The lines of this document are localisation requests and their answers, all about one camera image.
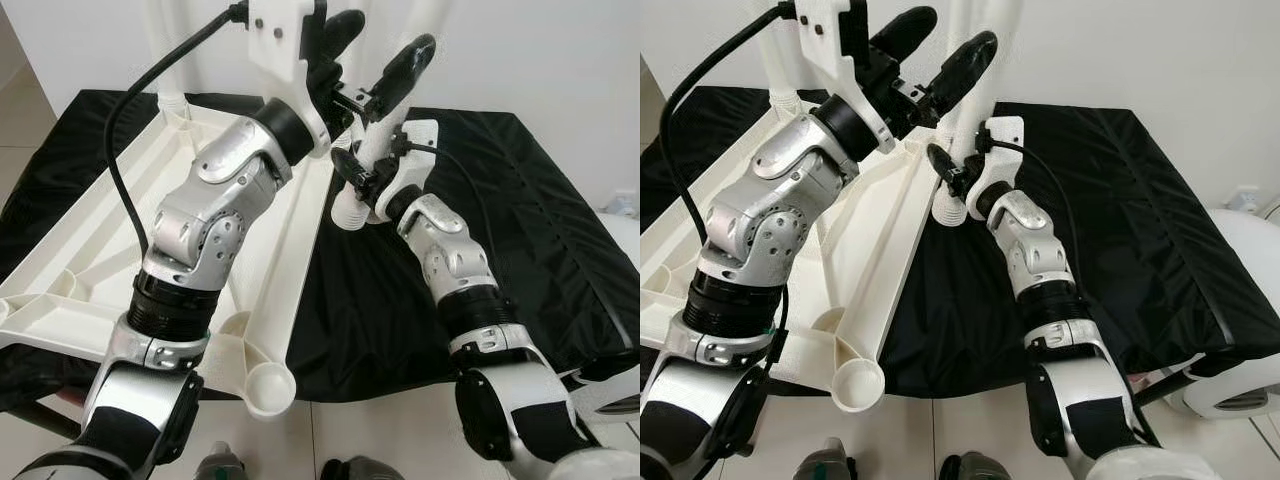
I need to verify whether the white plastic table leg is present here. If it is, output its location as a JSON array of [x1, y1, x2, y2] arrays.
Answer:
[[330, 0, 453, 233], [150, 0, 191, 116], [762, 20, 803, 113], [932, 0, 1003, 226]]

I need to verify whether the robot left leg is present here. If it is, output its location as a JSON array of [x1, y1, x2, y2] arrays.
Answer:
[[795, 448, 856, 480], [195, 450, 251, 480]]

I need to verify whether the black metal table leg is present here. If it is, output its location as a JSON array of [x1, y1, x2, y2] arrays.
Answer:
[[0, 395, 81, 441], [1130, 365, 1191, 406]]

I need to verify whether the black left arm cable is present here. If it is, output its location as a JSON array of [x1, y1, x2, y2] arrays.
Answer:
[[660, 0, 801, 246], [105, 0, 251, 261]]

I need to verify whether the black tablecloth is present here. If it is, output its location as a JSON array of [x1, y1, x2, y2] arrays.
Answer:
[[0, 88, 641, 406], [640, 85, 1280, 401]]

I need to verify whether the robot right leg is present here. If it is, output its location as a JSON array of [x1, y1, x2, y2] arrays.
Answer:
[[940, 450, 1016, 480], [320, 455, 406, 480]]

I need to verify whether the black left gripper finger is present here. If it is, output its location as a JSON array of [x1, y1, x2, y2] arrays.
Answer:
[[318, 8, 367, 63], [368, 33, 438, 113], [925, 30, 999, 113], [868, 5, 939, 63]]

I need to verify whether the robot leg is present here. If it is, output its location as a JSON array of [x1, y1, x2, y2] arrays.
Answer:
[[940, 450, 1016, 480], [320, 455, 406, 480], [195, 450, 251, 480], [795, 448, 856, 480]]

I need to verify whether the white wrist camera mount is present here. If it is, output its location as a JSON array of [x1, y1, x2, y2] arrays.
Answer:
[[247, 0, 331, 151], [795, 0, 896, 151], [965, 115, 1026, 216], [378, 118, 441, 221]]

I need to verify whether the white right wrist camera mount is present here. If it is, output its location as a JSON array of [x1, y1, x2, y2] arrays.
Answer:
[[378, 118, 441, 221], [965, 115, 1026, 216]]

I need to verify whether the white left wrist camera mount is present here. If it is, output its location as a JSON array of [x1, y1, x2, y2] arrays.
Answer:
[[795, 0, 896, 151], [247, 0, 331, 151]]

